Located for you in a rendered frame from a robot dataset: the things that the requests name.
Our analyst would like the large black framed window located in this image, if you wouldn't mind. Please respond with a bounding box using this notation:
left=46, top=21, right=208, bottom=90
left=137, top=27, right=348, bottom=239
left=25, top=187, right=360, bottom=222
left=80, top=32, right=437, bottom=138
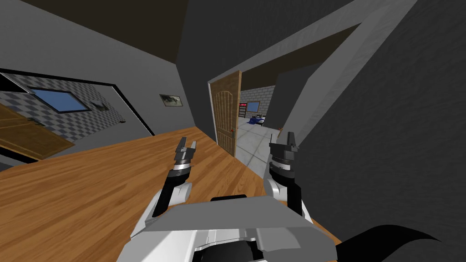
left=28, top=86, right=92, bottom=114

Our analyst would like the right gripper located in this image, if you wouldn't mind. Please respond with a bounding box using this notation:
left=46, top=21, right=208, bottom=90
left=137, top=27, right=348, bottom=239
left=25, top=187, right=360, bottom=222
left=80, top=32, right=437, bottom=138
left=268, top=131, right=300, bottom=161

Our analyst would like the flat panel wooden door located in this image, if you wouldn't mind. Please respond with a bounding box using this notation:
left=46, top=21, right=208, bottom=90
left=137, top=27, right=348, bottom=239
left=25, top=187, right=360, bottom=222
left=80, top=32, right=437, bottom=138
left=0, top=103, right=76, bottom=161

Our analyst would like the arched panel wooden door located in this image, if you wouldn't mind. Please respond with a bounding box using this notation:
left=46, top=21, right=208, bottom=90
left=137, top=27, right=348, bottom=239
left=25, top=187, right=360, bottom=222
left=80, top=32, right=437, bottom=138
left=211, top=71, right=243, bottom=158

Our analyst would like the dark framed wall picture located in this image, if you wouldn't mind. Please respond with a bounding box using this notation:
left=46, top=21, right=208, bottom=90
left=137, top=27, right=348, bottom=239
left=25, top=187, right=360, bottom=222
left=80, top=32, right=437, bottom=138
left=159, top=94, right=184, bottom=108

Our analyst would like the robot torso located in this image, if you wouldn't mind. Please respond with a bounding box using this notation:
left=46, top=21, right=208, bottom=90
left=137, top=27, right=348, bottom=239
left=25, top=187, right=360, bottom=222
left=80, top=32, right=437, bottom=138
left=116, top=194, right=338, bottom=262

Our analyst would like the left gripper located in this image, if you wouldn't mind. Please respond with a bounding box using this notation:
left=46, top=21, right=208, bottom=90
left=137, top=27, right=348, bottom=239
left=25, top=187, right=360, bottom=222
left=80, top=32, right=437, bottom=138
left=173, top=136, right=198, bottom=166

